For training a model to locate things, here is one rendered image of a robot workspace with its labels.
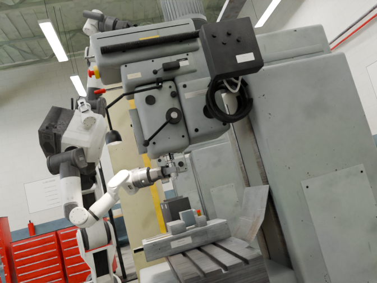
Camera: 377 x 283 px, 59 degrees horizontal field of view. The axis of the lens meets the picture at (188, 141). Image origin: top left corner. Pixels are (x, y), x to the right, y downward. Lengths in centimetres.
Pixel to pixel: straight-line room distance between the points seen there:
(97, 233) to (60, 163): 54
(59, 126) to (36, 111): 948
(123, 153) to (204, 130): 189
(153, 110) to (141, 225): 192
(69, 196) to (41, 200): 927
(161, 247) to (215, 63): 73
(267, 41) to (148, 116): 68
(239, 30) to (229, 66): 16
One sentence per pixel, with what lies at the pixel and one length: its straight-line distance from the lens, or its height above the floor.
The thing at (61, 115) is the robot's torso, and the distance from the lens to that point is 186.
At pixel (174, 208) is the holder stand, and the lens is 184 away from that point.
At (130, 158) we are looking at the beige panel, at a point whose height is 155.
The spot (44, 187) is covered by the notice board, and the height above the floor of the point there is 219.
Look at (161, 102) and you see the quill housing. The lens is 149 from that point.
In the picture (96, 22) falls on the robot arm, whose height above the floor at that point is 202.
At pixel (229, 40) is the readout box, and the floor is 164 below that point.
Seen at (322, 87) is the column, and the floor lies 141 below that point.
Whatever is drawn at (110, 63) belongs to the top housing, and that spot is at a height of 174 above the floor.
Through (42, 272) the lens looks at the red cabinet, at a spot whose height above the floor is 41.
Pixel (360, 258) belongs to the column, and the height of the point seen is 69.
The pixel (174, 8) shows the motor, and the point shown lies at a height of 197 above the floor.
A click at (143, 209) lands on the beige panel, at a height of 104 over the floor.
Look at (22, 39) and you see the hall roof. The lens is 1064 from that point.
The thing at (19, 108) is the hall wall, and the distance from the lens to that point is 1144.
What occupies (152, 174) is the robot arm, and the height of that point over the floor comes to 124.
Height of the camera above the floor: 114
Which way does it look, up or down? 7 degrees up
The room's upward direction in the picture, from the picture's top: 15 degrees counter-clockwise
